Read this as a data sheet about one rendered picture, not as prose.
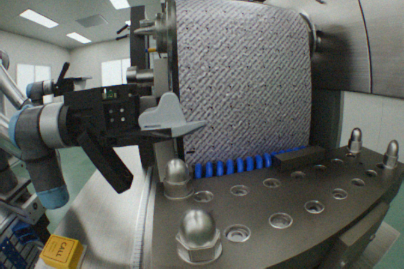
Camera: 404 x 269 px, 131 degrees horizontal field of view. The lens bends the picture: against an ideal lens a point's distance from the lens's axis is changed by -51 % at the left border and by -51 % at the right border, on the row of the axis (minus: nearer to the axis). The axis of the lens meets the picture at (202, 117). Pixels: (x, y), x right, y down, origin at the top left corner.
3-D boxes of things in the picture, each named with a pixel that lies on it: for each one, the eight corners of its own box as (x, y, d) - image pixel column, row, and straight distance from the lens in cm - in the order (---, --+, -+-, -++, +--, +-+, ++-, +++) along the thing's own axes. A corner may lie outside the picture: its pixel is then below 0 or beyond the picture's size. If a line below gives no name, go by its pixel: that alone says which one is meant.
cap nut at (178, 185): (164, 185, 25) (159, 154, 23) (192, 183, 25) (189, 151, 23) (163, 202, 22) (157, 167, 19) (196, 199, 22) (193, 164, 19)
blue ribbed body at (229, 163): (192, 179, 30) (190, 160, 28) (302, 158, 38) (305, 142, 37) (195, 191, 27) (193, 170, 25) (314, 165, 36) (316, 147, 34)
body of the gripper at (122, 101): (132, 82, 23) (54, 94, 28) (139, 151, 24) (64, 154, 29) (141, 83, 30) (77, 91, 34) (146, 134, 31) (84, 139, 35)
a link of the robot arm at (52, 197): (68, 184, 48) (55, 140, 45) (74, 207, 39) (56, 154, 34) (42, 191, 49) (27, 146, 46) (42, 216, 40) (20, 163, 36)
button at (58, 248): (57, 241, 42) (51, 233, 40) (84, 248, 38) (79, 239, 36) (45, 264, 39) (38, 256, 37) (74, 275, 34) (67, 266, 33)
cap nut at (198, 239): (175, 237, 17) (168, 198, 14) (216, 232, 17) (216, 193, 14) (178, 268, 15) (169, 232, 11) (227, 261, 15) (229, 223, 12)
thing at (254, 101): (186, 171, 30) (177, 49, 27) (305, 150, 39) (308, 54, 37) (186, 172, 29) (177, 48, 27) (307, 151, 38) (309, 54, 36)
